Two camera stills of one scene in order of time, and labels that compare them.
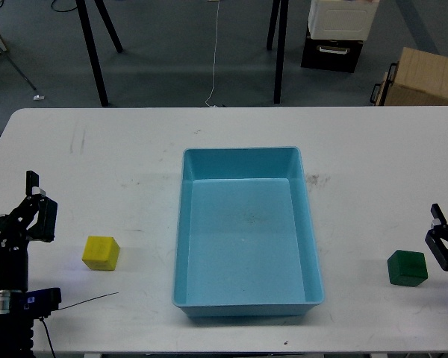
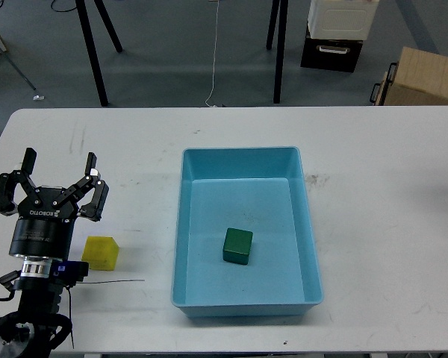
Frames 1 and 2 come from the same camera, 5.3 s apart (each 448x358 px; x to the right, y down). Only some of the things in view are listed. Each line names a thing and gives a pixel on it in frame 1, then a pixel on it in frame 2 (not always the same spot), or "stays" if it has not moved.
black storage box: [337, 55] stays
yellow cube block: [101, 253] stays
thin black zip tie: [89, 300] -> [97, 283]
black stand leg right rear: [272, 24] stays
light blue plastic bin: [245, 243] stays
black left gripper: [6, 241] -> [44, 231]
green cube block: [407, 268] -> [237, 245]
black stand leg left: [86, 21] stays
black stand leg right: [281, 47] stays
